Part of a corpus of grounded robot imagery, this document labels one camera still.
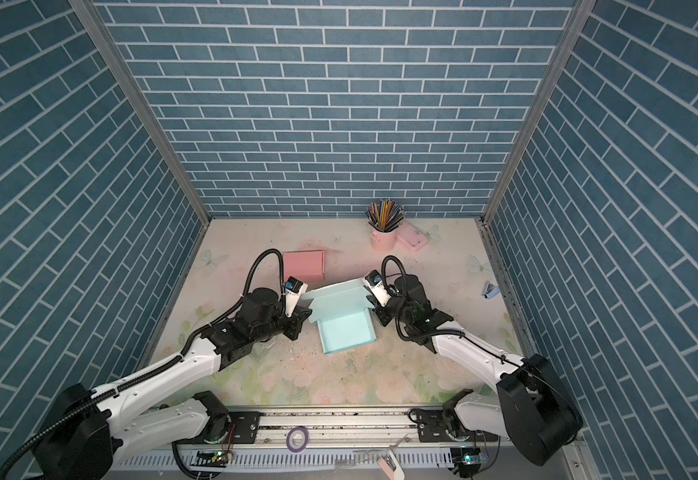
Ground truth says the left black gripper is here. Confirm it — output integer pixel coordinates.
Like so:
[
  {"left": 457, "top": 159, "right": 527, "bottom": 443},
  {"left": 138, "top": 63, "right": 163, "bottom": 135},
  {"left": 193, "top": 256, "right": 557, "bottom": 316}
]
[{"left": 251, "top": 303, "right": 316, "bottom": 345}]

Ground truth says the light blue paper box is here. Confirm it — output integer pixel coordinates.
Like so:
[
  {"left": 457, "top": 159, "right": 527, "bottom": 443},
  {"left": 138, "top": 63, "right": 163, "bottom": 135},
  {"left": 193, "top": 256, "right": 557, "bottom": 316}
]
[{"left": 299, "top": 279, "right": 377, "bottom": 354}]

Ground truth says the pink paper box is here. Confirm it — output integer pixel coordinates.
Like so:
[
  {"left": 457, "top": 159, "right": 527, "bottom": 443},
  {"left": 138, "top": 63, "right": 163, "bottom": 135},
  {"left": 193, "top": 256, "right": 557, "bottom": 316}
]
[{"left": 283, "top": 250, "right": 325, "bottom": 283}]

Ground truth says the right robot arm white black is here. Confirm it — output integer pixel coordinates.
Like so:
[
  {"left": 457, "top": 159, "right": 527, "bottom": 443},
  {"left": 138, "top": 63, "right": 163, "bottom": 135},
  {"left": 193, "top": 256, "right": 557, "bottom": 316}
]
[{"left": 363, "top": 255, "right": 584, "bottom": 466}]

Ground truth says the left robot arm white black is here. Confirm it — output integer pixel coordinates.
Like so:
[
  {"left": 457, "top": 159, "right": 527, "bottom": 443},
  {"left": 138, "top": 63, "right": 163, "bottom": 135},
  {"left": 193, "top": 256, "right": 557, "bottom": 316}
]
[{"left": 0, "top": 248, "right": 312, "bottom": 479}]

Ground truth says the pink metal pencil cup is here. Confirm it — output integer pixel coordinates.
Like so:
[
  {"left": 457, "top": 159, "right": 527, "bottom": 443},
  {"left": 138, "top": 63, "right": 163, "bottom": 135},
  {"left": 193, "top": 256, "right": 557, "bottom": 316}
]
[{"left": 370, "top": 229, "right": 396, "bottom": 252}]

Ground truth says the pink pencil case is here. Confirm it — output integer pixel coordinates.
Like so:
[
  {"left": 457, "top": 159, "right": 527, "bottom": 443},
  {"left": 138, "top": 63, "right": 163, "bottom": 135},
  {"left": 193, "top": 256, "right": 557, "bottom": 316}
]
[{"left": 396, "top": 221, "right": 429, "bottom": 253}]

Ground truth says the coloured pencils bundle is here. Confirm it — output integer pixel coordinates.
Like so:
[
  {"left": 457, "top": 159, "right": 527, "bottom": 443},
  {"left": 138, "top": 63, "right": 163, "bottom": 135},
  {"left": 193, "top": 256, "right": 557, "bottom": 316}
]
[{"left": 365, "top": 199, "right": 406, "bottom": 233}]

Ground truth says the small blue clip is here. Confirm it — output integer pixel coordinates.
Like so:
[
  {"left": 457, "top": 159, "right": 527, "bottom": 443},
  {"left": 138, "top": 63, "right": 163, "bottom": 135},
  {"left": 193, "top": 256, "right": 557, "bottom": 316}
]
[{"left": 482, "top": 282, "right": 501, "bottom": 300}]

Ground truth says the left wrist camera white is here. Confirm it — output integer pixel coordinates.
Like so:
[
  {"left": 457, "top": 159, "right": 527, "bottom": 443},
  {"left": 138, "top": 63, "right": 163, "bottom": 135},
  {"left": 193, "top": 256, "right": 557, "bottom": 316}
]
[{"left": 284, "top": 276, "right": 308, "bottom": 318}]

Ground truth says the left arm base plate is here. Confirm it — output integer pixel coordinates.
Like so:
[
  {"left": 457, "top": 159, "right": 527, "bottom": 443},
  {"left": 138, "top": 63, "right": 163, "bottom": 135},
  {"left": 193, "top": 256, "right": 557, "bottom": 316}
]
[{"left": 178, "top": 411, "right": 262, "bottom": 446}]

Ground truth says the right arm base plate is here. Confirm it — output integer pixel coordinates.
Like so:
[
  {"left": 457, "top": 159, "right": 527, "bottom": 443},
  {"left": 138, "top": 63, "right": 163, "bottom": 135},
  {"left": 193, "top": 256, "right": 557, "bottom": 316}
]
[{"left": 407, "top": 408, "right": 499, "bottom": 443}]

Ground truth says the purple tape ring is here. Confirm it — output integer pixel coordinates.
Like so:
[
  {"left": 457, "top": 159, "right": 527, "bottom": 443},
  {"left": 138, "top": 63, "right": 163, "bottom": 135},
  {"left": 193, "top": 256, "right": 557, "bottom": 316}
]
[{"left": 285, "top": 425, "right": 310, "bottom": 454}]

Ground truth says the white tool on rail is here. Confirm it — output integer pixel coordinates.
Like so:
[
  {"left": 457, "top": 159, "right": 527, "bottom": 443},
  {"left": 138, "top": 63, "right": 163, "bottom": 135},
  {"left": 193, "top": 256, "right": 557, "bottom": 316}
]
[{"left": 354, "top": 437, "right": 406, "bottom": 480}]

